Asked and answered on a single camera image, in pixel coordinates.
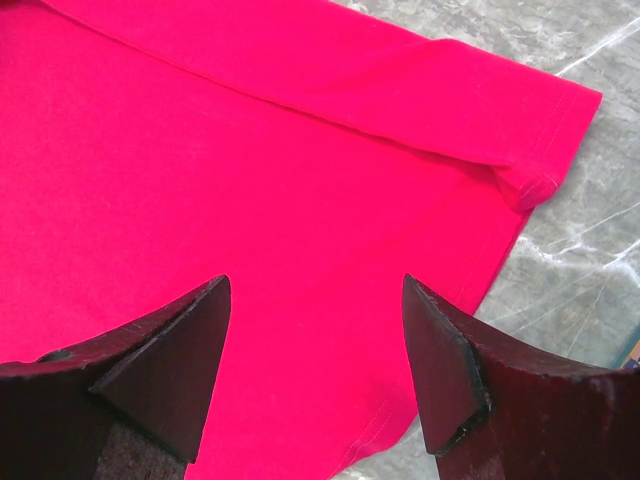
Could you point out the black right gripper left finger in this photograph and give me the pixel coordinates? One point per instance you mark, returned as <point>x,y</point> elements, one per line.
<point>128,404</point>

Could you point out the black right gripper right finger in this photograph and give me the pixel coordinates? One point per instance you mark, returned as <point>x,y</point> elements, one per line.
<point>494,407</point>

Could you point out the red t shirt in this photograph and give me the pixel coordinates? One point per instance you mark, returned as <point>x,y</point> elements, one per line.
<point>313,154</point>

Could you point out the teal plastic basket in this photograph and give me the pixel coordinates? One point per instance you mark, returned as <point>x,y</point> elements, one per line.
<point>628,357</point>

